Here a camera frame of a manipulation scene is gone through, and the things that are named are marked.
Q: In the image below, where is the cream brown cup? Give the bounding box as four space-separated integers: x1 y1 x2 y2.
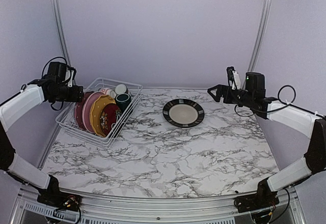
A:
115 83 131 96

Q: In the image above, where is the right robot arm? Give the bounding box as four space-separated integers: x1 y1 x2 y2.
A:
207 67 325 208

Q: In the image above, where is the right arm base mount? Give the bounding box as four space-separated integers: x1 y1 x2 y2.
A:
234 193 280 213

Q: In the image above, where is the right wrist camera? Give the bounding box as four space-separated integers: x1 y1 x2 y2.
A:
226 66 241 90

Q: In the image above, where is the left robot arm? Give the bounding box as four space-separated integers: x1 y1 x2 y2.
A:
1 57 84 206

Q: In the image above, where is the pink bear plate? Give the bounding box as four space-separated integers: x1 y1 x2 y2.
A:
82 91 103 133

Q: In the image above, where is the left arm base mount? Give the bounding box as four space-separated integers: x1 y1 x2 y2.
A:
37 192 82 212

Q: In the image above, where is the mauve polka dot plate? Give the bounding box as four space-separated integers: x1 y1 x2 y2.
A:
74 91 94 131

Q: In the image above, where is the white wire dish rack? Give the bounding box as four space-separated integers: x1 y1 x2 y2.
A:
56 77 143 149

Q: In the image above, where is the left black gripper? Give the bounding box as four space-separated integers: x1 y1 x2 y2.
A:
51 83 83 102

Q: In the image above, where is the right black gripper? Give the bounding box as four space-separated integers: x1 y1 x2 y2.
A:
207 85 254 107

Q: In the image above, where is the aluminium front rail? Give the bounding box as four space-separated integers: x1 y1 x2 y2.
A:
9 186 307 223

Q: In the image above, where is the yellow polka dot plate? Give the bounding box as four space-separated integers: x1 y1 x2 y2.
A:
90 95 116 137

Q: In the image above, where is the dark red floral plate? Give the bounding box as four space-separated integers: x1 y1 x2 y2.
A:
100 103 122 137

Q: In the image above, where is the white red patterned bowl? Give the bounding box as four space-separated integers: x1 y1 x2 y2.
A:
98 87 117 99

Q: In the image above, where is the black rimmed cream plate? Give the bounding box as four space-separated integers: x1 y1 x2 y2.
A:
162 98 205 128

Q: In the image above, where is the dark green mug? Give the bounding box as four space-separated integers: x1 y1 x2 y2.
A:
115 93 131 113

